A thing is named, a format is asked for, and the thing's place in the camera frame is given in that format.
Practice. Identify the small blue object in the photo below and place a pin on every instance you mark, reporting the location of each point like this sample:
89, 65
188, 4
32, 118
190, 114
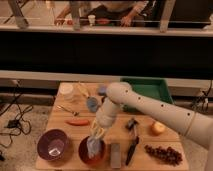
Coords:
101, 90

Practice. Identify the purple bowl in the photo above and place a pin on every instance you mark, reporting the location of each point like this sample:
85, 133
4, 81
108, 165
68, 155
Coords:
52, 144

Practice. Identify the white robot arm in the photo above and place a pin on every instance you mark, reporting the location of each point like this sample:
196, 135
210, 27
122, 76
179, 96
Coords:
191, 124

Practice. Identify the grey blue towel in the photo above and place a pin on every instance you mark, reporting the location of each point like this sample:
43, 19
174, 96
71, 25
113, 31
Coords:
93, 146

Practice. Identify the yellow red apple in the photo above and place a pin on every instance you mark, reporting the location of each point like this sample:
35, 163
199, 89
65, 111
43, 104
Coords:
158, 128

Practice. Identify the person in background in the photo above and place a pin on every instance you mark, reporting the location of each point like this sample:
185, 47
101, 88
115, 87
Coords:
123, 13

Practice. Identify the metal fork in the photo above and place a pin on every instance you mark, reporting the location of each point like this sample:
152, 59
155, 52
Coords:
74, 113

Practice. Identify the green plastic tray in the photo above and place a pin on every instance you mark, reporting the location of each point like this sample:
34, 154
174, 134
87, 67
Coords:
151, 87

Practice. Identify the orange carrot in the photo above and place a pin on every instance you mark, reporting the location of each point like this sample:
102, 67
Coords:
78, 122

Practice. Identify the wooden cutting board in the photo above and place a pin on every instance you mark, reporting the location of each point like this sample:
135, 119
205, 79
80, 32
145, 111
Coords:
141, 161

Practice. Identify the bunch of red grapes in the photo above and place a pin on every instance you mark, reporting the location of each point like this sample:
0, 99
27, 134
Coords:
167, 155

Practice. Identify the white paper cup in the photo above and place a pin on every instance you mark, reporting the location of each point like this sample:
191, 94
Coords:
92, 19

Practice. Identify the black power adapter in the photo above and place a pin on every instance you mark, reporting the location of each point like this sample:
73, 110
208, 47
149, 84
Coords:
13, 124

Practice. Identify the grey rectangular block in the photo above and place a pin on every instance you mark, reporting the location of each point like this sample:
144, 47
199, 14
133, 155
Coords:
115, 156

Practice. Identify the clear plastic jar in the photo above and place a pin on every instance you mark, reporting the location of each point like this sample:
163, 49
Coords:
67, 91

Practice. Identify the red bowl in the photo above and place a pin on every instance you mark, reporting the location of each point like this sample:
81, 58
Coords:
84, 155

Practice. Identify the black handled knife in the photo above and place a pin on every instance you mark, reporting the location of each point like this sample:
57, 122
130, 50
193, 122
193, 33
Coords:
132, 126

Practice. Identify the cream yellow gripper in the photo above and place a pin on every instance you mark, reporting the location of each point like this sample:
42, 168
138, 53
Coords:
96, 130

